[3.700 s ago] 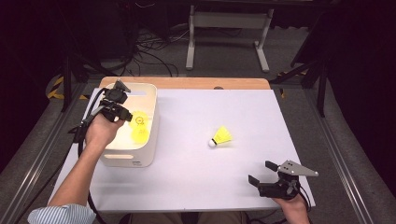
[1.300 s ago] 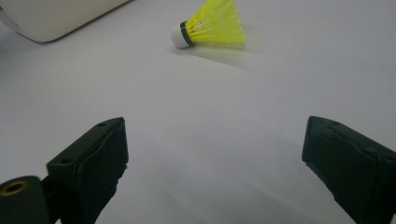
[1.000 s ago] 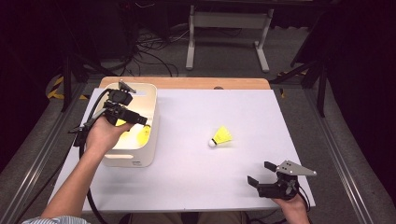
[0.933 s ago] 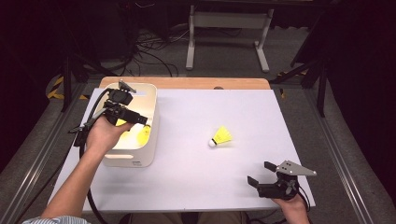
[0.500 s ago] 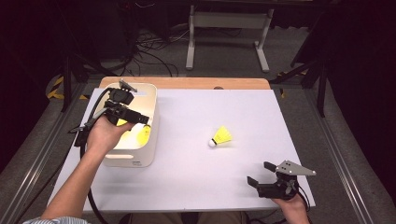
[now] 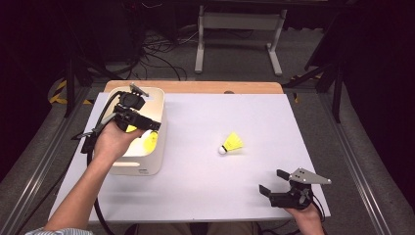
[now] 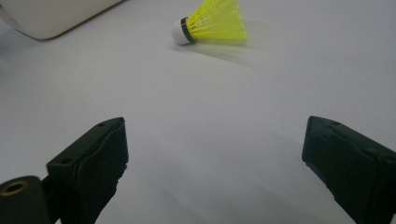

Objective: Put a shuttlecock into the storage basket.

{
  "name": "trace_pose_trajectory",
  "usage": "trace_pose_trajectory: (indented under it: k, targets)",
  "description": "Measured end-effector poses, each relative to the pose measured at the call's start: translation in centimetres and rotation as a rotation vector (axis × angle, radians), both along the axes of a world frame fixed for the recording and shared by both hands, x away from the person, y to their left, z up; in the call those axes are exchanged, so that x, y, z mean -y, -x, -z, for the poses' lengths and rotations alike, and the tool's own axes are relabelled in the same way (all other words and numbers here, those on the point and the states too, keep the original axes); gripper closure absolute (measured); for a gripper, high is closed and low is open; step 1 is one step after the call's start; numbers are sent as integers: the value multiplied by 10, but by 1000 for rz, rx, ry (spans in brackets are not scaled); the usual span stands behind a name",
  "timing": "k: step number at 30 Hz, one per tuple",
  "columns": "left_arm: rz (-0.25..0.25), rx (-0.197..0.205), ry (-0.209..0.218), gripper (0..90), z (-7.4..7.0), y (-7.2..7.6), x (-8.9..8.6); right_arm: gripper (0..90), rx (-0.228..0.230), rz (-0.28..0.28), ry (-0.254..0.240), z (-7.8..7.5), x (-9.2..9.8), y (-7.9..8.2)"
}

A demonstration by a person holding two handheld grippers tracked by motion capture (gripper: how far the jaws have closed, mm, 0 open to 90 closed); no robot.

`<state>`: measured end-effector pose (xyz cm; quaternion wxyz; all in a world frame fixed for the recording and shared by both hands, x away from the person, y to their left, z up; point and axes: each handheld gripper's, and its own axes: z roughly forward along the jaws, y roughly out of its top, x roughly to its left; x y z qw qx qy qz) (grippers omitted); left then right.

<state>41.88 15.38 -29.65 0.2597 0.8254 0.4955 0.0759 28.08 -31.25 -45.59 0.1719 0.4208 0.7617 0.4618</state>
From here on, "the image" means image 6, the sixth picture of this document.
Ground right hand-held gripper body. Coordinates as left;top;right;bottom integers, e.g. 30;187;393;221
268;166;332;210

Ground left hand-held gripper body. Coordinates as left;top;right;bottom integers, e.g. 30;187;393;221
113;82;150;132

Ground white plastic bin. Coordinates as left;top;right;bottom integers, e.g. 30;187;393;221
88;86;168;177

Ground person's right hand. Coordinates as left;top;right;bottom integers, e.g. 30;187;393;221
283;204;322;235

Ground person's left hand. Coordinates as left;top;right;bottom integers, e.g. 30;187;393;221
92;121;145;165

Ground white board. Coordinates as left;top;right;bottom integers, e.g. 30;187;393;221
48;92;331;224

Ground black tripod stand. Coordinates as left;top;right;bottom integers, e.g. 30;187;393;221
63;55;125;118
282;13;346;124

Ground yellow black floor tape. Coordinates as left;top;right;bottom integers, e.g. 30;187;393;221
48;79;94;106

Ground striped shirt sleeve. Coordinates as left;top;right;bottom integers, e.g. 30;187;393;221
25;227;94;235

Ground white metal stand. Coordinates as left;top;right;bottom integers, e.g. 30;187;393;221
194;4;288;77

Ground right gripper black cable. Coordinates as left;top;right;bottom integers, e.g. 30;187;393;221
309;195;327;235

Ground black floor cables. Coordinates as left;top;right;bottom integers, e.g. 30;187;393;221
123;28;200;81

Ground aluminium rail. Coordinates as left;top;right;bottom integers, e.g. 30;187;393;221
317;92;395;235
0;86;99;235

